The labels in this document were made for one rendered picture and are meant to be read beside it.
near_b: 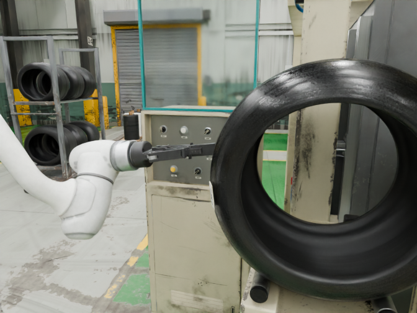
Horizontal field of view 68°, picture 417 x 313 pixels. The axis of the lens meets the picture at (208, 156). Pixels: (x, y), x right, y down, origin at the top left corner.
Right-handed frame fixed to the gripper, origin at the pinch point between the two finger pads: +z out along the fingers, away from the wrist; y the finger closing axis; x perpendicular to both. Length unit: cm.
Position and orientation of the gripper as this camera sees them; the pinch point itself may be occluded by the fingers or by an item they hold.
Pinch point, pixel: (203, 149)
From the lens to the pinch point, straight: 81.9
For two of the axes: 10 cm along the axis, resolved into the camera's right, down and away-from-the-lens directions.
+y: 2.9, -2.2, 9.3
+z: 9.5, -0.7, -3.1
